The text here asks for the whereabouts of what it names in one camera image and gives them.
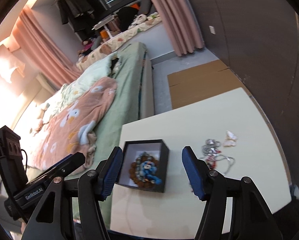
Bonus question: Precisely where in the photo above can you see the pink curtain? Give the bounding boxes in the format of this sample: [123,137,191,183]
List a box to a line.
[12,6,82,88]
[151,0,204,56]

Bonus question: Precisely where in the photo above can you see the person's left hand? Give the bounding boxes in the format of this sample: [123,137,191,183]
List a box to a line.
[19,219,27,235]

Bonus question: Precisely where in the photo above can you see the grey cushion on sill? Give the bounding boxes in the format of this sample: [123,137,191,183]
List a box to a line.
[138,0,153,15]

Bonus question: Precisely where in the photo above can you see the silver chain necklace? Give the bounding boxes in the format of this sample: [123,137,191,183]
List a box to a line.
[199,138,236,176]

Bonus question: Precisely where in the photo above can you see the hanging black clothes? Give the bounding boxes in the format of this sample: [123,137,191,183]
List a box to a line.
[57,0,109,41]

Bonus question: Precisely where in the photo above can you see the white low table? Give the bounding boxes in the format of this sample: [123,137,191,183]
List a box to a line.
[109,87,293,240]

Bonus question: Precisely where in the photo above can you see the right pink curtain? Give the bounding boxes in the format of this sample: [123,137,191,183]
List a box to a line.
[151,0,204,56]

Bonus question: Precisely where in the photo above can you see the pink floral blanket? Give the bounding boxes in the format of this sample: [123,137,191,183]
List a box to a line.
[28,77,117,175]

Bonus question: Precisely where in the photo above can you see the brown wooden bead bracelet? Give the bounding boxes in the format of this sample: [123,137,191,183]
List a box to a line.
[128,154,161,189]

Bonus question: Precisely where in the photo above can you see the white wall socket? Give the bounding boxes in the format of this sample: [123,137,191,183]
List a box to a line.
[209,26,216,35]

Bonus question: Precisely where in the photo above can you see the left pink curtain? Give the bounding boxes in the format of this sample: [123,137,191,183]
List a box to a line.
[12,6,82,88]

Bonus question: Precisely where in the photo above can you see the white butterfly hair clip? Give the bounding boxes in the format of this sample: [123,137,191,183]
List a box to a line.
[223,130,238,147]

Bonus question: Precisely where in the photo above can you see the hanging white cloth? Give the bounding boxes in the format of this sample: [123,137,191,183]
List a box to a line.
[0,44,25,83]

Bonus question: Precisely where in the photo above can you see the black square jewelry box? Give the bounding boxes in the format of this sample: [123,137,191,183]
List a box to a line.
[116,139,170,193]

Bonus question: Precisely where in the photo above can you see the green sheeted bed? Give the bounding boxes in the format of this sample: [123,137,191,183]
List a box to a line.
[14,42,155,230]

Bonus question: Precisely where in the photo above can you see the floral window seat cushion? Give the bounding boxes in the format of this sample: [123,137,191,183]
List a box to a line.
[76,12,162,72]

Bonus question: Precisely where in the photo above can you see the pale green quilt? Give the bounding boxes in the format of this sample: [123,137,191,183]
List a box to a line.
[36,52,119,123]

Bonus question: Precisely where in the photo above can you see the flattened cardboard sheet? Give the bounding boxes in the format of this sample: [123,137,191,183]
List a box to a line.
[168,60,248,109]

